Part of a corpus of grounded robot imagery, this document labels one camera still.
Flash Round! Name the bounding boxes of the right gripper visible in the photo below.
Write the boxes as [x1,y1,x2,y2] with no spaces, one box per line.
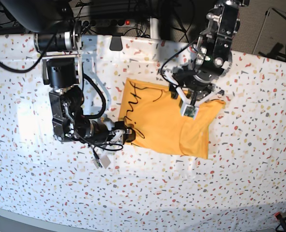
[92,122,136,168]

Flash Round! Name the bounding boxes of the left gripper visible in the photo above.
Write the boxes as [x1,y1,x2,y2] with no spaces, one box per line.
[160,69,224,119]

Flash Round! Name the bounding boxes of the yellow T-shirt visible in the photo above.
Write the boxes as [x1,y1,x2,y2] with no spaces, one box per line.
[119,79,226,159]

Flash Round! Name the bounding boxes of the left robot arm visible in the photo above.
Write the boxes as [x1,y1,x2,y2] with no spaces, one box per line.
[159,0,249,119]

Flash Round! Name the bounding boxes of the black table clamp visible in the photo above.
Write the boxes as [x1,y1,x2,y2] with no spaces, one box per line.
[109,36,123,51]

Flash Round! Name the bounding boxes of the terrazzo patterned table cloth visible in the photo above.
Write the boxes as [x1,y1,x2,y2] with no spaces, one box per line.
[0,32,286,232]

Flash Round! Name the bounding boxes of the white power strip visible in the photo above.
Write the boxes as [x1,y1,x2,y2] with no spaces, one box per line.
[88,19,136,28]

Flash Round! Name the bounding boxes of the red black corner clamp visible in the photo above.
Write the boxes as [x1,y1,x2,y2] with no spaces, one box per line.
[274,212,286,232]

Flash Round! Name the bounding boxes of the white metal post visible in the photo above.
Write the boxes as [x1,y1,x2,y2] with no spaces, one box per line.
[149,17,160,40]

